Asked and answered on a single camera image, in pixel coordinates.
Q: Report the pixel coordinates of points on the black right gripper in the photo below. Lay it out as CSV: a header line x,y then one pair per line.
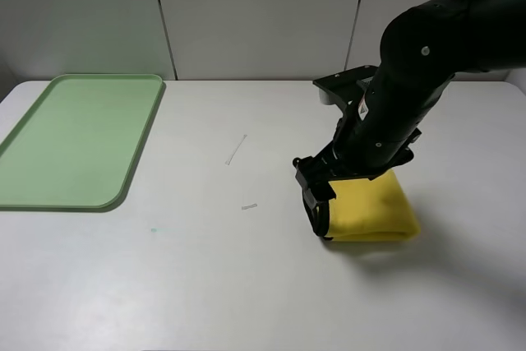
x,y
362,148

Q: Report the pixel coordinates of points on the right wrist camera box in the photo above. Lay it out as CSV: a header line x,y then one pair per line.
x,y
343,88

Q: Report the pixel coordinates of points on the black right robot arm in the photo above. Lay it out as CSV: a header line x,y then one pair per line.
x,y
421,51

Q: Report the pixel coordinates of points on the yellow towel with black trim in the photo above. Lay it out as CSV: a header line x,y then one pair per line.
x,y
365,211

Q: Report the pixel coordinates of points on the short clear tape strip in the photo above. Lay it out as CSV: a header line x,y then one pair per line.
x,y
248,207

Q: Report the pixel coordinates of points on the light green plastic tray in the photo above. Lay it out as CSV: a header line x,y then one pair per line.
x,y
77,147

